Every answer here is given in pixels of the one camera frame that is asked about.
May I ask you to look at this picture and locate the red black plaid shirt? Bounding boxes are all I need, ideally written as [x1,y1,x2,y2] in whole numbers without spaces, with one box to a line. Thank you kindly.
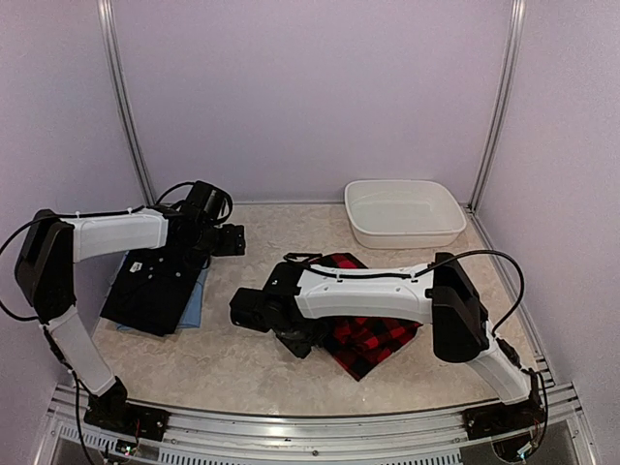
[309,251,421,383]

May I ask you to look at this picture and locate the light blue folded shirt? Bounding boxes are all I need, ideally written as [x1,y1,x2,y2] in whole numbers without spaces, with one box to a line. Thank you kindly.
[140,260,210,337]

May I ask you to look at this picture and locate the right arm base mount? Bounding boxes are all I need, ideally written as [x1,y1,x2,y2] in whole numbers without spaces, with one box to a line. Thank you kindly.
[462,400,545,440]

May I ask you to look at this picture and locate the aluminium frame post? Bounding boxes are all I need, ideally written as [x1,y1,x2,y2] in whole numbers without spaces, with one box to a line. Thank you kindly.
[97,0,155,203]
[467,0,526,215]

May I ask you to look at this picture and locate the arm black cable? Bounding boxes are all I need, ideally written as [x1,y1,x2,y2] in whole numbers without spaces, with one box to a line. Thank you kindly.
[283,249,551,427]
[0,181,233,324]

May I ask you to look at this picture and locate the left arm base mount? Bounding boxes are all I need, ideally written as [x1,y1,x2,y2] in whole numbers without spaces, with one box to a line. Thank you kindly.
[84,403,171,442]

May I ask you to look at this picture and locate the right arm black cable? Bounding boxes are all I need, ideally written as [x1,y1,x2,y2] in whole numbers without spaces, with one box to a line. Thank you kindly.
[283,249,551,427]

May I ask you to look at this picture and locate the right aluminium frame post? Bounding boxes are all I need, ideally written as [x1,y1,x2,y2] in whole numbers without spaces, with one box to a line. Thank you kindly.
[467,0,526,215]

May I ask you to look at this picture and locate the left aluminium frame post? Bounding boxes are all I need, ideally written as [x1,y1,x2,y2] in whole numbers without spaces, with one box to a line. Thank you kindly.
[97,0,155,203]

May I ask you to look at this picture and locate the white plastic tub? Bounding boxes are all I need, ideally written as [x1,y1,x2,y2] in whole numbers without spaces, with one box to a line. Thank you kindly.
[344,179,467,250]

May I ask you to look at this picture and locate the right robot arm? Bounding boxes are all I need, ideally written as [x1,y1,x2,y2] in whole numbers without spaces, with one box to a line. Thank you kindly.
[230,253,540,430]

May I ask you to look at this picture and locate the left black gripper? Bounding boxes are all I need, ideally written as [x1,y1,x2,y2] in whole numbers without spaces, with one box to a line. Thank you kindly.
[187,223,245,258]

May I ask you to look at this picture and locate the black folded shirt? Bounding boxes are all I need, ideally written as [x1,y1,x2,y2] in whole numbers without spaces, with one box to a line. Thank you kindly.
[100,249,209,331]

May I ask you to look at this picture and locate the front aluminium rail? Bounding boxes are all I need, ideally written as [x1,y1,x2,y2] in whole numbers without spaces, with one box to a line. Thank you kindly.
[34,384,603,464]

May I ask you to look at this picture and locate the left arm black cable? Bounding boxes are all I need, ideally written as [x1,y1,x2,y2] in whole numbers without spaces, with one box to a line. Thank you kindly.
[0,181,233,324]

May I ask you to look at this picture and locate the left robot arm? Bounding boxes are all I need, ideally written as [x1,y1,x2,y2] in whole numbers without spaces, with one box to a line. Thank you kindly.
[15,181,246,431]

